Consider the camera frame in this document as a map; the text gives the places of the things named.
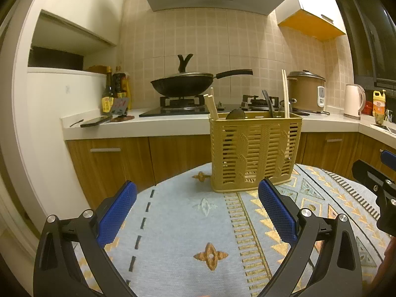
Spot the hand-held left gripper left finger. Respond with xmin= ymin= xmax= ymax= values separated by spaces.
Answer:
xmin=32 ymin=181 xmax=138 ymax=297

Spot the grey phone stand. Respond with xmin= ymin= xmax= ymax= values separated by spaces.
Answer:
xmin=110 ymin=97 xmax=129 ymax=117

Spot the yellow plastic utensil basket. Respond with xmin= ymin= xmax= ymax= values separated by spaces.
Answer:
xmin=209 ymin=112 xmax=303 ymax=193

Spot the yellow dish soap bottle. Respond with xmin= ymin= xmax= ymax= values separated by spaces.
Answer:
xmin=372 ymin=89 xmax=387 ymax=124

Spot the wooden base cabinet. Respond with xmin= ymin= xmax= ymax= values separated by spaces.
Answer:
xmin=65 ymin=131 xmax=396 ymax=211

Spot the glass wok lid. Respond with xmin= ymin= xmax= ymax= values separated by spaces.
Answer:
xmin=151 ymin=54 xmax=215 ymax=82

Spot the dark spoon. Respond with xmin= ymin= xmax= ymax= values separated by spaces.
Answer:
xmin=262 ymin=90 xmax=278 ymax=119

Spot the yellow oil bottle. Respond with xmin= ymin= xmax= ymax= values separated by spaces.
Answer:
xmin=125 ymin=73 xmax=132 ymax=109

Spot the patterned light blue tablecloth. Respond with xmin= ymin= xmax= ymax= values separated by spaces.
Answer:
xmin=74 ymin=161 xmax=393 ymax=297

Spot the dark window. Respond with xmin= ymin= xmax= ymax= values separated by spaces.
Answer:
xmin=336 ymin=0 xmax=396 ymax=88

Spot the person's right forearm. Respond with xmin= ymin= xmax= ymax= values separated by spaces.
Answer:
xmin=379 ymin=232 xmax=396 ymax=282

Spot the tall dark sauce bottle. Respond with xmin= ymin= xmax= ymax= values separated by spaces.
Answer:
xmin=101 ymin=66 xmax=116 ymax=113

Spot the black wok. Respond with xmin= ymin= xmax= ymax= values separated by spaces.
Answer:
xmin=150 ymin=69 xmax=253 ymax=98

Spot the black smartphone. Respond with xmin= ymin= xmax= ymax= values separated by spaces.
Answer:
xmin=80 ymin=115 xmax=114 ymax=128

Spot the cream electric kettle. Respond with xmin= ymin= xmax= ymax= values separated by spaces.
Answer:
xmin=343 ymin=84 xmax=366 ymax=120

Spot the wide dark sauce bottle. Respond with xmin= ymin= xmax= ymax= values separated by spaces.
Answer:
xmin=112 ymin=66 xmax=129 ymax=99

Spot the black gas stove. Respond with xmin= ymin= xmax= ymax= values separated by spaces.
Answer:
xmin=139 ymin=94 xmax=310 ymax=118

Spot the orange and white wall cabinet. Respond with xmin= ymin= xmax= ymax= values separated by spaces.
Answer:
xmin=276 ymin=0 xmax=347 ymax=41

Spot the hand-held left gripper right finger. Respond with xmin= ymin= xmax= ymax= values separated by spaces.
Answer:
xmin=257 ymin=178 xmax=363 ymax=297

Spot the brown rice cooker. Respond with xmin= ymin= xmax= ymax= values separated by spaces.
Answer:
xmin=287 ymin=70 xmax=327 ymax=113

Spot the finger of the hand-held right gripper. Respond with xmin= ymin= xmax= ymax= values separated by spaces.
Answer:
xmin=352 ymin=159 xmax=396 ymax=233
xmin=380 ymin=149 xmax=396 ymax=164

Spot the wooden spatula handle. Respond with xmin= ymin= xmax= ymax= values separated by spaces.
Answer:
xmin=203 ymin=94 xmax=219 ymax=121

